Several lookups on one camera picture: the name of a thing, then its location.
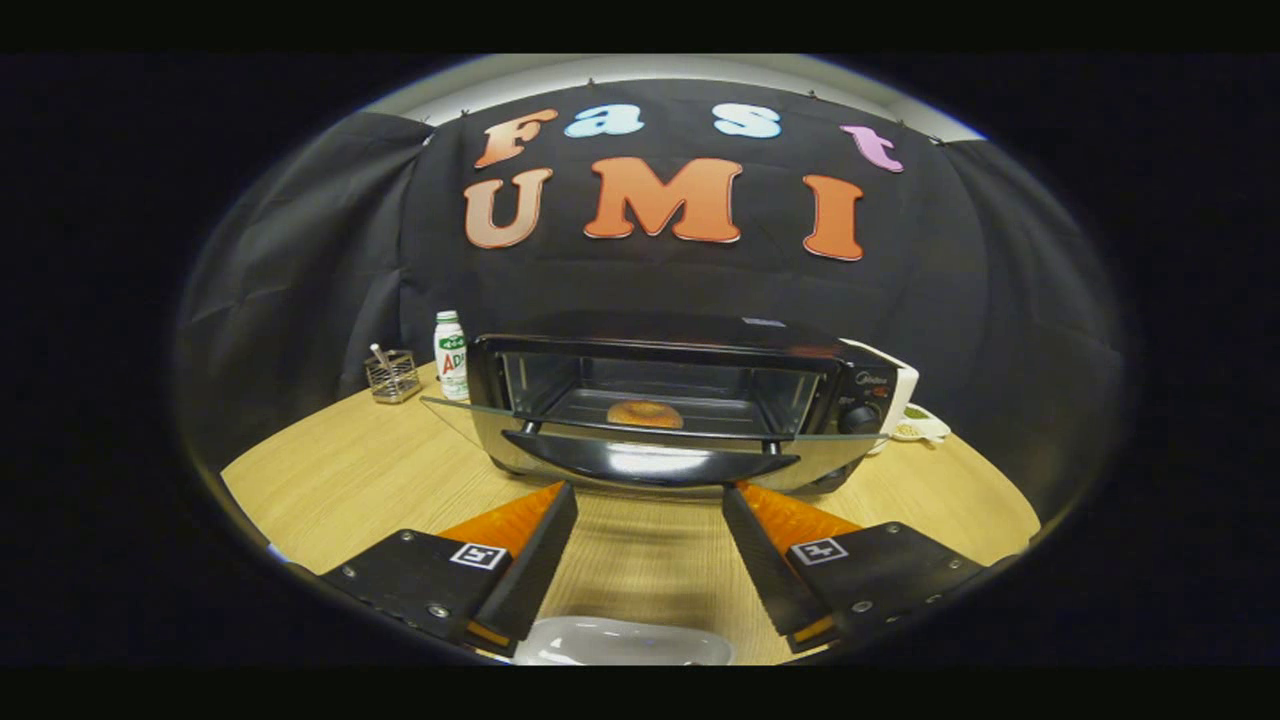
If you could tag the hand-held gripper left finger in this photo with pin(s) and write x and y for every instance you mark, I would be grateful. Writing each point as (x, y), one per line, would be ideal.
(540, 565)

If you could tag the white bread toaster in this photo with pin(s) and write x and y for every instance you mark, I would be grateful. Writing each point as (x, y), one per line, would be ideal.
(905, 385)

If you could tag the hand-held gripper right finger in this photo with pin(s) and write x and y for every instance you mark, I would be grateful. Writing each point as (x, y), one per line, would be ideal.
(765, 565)

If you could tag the metal baking tray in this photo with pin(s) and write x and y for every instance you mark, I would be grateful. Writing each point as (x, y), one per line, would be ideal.
(715, 410)

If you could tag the white bottle green label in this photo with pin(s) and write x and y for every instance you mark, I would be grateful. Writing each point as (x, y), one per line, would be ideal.
(452, 360)

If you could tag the small white snack dish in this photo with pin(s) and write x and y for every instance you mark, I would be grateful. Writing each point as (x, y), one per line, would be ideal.
(920, 425)

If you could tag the black toaster oven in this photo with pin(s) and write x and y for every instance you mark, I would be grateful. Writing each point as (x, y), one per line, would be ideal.
(650, 465)

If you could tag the white plate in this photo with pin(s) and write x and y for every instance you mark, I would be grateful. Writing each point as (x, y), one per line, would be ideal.
(620, 645)

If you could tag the clear square utensil holder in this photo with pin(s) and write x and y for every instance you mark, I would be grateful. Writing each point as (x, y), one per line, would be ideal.
(392, 380)

